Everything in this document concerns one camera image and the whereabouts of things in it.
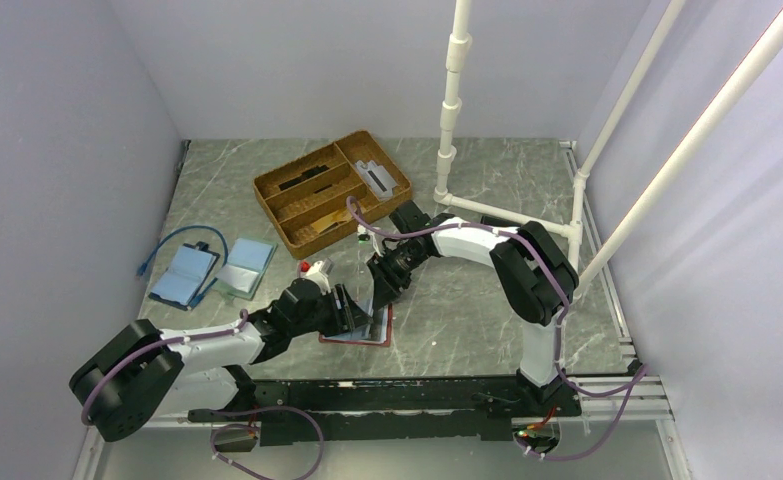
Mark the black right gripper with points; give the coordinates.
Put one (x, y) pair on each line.
(387, 285)

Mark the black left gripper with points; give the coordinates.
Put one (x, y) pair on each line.
(346, 317)

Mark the red leather card holder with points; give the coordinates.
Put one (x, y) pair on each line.
(377, 332)

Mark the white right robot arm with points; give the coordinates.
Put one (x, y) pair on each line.
(536, 277)

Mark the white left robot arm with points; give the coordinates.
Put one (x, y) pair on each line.
(144, 372)

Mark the tan card in tray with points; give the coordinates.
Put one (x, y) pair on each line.
(330, 221)

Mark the light blue card holder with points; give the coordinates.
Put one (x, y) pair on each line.
(247, 262)

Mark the black leather card holder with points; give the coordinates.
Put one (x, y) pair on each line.
(497, 222)

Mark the open blue card holder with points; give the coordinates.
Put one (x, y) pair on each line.
(182, 282)

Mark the woven brown organizer tray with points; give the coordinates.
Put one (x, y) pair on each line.
(293, 210)

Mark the black item in tray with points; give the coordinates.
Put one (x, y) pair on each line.
(303, 176)

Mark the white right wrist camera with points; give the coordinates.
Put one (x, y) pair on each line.
(364, 235)

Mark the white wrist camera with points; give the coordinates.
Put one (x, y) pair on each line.
(364, 235)
(317, 272)

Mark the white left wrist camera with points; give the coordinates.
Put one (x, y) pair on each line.
(317, 272)

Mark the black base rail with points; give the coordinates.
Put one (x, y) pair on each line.
(485, 407)

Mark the white PVC pipe frame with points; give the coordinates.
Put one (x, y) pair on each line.
(753, 64)

